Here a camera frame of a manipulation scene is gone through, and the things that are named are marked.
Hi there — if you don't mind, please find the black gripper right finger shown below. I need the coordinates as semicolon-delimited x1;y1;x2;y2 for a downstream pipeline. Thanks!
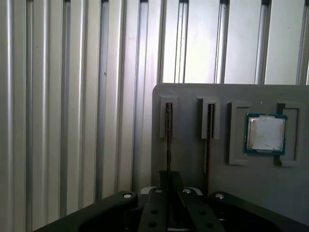
171;170;309;232

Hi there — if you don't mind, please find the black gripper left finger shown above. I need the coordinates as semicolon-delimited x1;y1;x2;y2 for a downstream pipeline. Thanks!
32;170;171;232

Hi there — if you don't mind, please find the dark green RAM stick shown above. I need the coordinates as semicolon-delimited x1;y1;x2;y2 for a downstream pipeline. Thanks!
204;103;215;194
165;102;173;188

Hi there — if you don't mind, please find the grey plastic parts rack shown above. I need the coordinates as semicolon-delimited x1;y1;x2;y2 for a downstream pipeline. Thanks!
151;83;309;224

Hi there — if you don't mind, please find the silver CPU chip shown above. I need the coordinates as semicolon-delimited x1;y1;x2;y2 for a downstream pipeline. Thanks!
243;112;288;155

